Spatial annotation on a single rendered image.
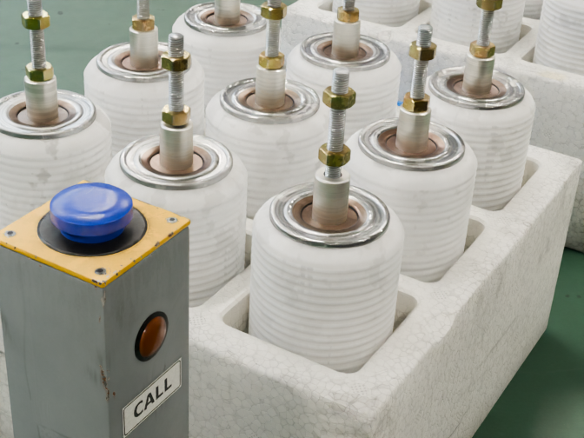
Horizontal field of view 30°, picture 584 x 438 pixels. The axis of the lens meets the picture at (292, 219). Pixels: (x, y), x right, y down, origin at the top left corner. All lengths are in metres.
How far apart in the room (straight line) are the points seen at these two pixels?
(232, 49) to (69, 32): 0.71
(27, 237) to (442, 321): 0.30
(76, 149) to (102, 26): 0.88
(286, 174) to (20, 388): 0.29
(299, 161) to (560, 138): 0.39
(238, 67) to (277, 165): 0.17
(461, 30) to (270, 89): 0.39
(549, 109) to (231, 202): 0.48
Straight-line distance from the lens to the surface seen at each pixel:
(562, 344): 1.03
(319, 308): 0.66
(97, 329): 0.53
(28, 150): 0.77
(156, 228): 0.55
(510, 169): 0.87
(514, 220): 0.85
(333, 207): 0.67
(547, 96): 1.11
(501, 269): 0.81
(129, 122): 0.86
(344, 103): 0.64
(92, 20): 1.66
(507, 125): 0.84
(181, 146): 0.72
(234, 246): 0.74
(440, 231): 0.76
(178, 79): 0.70
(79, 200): 0.54
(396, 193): 0.74
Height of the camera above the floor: 0.60
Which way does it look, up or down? 31 degrees down
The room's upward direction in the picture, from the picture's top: 3 degrees clockwise
